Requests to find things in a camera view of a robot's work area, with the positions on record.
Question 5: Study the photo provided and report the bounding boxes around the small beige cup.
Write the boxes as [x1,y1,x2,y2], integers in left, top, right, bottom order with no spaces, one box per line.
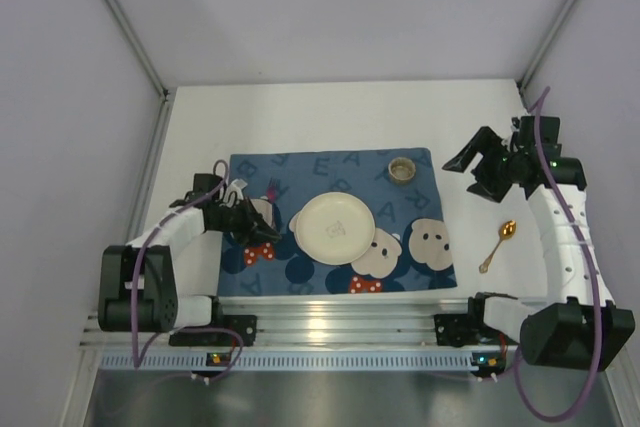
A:
[388,157,416,185]

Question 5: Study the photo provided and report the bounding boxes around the gold spoon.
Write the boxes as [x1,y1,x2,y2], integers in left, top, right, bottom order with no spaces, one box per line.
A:
[478,220,517,274]

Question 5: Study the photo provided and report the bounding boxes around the aluminium rail frame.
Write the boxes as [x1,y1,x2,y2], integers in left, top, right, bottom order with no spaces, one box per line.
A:
[79,91,624,351]

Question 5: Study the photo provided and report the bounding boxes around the cream round plate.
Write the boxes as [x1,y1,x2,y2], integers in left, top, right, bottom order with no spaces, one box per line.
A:
[289,192,376,266]

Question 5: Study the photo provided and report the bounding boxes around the perforated cable duct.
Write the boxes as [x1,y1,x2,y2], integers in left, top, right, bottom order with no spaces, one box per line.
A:
[99,350,506,372]

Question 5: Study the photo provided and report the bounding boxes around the right frame post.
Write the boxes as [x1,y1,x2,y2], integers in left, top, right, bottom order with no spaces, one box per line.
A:
[516,0,581,97]

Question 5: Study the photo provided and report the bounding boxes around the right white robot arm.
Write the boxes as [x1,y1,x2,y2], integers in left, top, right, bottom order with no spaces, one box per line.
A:
[443,116,636,371]

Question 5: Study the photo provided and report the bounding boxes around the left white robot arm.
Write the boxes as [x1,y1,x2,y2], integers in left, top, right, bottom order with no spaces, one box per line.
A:
[98,173,280,333]

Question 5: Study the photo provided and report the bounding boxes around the blue cartoon placemat cloth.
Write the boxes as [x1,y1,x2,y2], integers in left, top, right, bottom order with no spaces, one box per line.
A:
[218,147,457,297]

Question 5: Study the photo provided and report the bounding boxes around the iridescent purple fork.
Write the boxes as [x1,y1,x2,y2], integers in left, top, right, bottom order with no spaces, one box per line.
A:
[260,178,281,205]

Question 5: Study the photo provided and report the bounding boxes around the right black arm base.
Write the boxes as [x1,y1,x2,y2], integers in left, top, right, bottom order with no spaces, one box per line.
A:
[433,292,512,348]

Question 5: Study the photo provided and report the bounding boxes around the left frame post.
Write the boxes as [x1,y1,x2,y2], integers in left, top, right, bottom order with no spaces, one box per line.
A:
[102,0,169,100]

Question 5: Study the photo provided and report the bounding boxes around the frame post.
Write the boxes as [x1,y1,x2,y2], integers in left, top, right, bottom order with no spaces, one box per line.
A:
[102,0,169,100]
[516,0,581,97]

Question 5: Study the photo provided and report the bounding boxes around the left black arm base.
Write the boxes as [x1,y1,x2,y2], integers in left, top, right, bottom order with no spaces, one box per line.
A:
[169,296,257,348]

